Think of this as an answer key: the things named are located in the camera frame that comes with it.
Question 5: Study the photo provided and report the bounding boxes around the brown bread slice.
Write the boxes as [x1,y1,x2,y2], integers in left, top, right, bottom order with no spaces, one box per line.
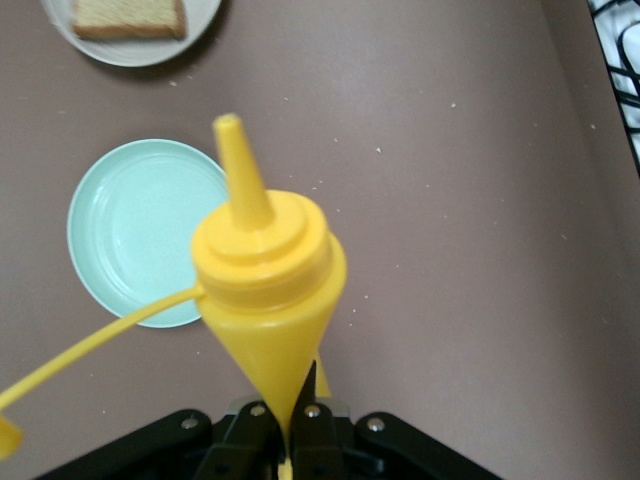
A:
[72,0,189,41]

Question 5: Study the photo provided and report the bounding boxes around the mint green plate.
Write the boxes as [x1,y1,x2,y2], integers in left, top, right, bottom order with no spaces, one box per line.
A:
[67,138,236,330]

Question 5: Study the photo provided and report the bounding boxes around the yellow squeeze bottle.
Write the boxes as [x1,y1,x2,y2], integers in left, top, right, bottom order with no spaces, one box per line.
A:
[0,112,348,480]

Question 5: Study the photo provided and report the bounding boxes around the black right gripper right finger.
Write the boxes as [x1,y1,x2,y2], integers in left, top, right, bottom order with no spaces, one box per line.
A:
[289,358,501,480]

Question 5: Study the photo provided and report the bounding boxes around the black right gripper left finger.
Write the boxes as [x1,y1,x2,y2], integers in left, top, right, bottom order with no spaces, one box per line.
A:
[34,401,287,480]

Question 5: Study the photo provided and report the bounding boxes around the beige plate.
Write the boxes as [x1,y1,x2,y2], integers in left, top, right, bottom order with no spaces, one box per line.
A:
[39,0,224,69]

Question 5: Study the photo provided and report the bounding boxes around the black floor cable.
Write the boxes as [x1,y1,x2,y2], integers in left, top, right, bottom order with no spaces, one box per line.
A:
[602,0,640,136]

